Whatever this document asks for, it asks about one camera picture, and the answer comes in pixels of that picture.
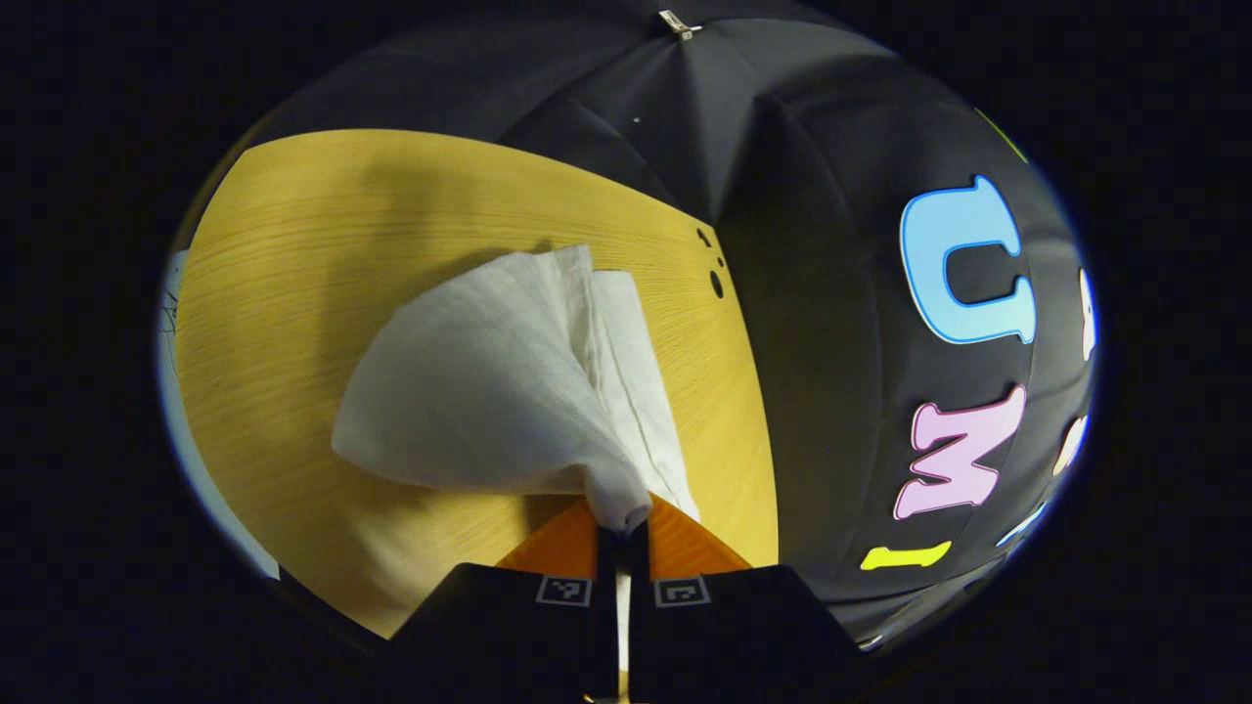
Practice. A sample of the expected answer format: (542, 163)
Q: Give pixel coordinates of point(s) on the silver metal clip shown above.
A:
(677, 23)

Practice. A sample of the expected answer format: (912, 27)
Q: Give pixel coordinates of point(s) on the white jeans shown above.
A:
(489, 391)

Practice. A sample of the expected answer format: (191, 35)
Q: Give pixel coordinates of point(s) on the black backdrop cloth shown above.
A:
(831, 293)

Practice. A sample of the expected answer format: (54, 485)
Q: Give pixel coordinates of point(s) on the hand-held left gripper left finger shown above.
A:
(606, 626)

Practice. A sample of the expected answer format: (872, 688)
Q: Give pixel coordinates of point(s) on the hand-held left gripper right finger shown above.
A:
(638, 626)

